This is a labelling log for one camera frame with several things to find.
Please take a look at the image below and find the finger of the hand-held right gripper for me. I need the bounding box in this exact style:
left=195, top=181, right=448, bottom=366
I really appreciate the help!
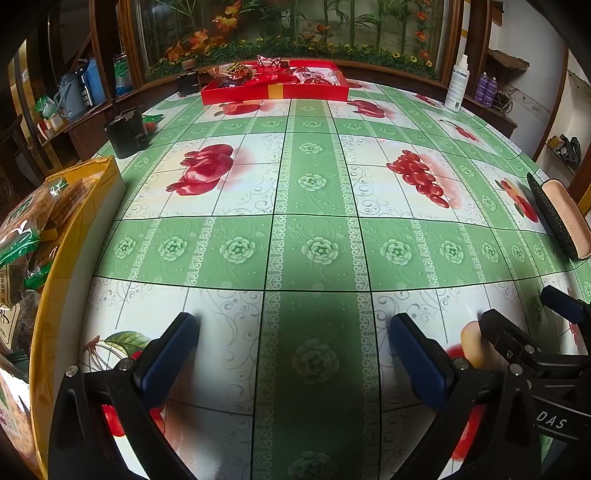
left=480, top=310, right=591, bottom=370
left=541, top=286, right=591, bottom=326

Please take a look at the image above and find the black plastic container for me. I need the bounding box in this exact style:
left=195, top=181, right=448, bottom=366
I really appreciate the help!
left=104, top=107, right=151, bottom=159

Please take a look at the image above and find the green white bag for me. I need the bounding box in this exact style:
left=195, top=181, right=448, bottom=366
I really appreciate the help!
left=113, top=53, right=134, bottom=97

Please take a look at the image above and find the white spray bottle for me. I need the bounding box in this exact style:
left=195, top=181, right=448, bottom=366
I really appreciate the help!
left=444, top=54, right=469, bottom=113

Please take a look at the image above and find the green fruit print tablecloth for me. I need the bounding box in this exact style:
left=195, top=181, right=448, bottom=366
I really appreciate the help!
left=76, top=78, right=591, bottom=480

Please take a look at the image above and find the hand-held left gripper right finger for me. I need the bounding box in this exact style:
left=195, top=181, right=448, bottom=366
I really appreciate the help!
left=388, top=313, right=543, bottom=480

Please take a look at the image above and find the low wooden cabinet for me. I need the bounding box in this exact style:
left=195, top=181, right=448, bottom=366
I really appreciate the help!
left=462, top=92, right=518, bottom=139

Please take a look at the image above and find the red gift box tray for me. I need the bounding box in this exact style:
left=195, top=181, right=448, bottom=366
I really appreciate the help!
left=200, top=58, right=350, bottom=106

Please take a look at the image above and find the small black box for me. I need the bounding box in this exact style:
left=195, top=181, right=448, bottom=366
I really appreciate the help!
left=175, top=71, right=200, bottom=96

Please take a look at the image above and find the wooden wall shelf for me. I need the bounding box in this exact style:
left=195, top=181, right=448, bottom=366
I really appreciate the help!
left=487, top=48, right=529, bottom=72

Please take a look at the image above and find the pile of red wrapped packets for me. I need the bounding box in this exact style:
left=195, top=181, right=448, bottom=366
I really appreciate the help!
left=205, top=54, right=345, bottom=88

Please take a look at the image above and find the coiled cable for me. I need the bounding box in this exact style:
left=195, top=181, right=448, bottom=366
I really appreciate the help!
left=496, top=85, right=518, bottom=114

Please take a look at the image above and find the orange brown bread packet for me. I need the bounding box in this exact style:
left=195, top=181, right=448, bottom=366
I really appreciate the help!
left=208, top=62, right=254, bottom=86

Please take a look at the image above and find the grey blue kettle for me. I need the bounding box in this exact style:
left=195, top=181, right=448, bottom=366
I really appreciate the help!
left=53, top=60, right=90, bottom=121

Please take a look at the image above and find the yellow cardboard box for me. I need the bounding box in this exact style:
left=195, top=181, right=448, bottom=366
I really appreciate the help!
left=0, top=156, right=127, bottom=480

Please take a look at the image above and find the pile of cracker packets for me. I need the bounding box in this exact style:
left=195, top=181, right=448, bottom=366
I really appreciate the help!
left=0, top=173, right=100, bottom=467

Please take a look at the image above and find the artificial plant glass display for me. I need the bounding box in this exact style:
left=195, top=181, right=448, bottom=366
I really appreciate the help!
left=117, top=0, right=462, bottom=86

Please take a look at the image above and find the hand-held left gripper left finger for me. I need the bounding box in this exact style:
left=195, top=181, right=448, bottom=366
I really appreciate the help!
left=48, top=312, right=201, bottom=480

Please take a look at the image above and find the dark wooden shelf unit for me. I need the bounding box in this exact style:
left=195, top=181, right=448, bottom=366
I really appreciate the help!
left=0, top=0, right=139, bottom=181

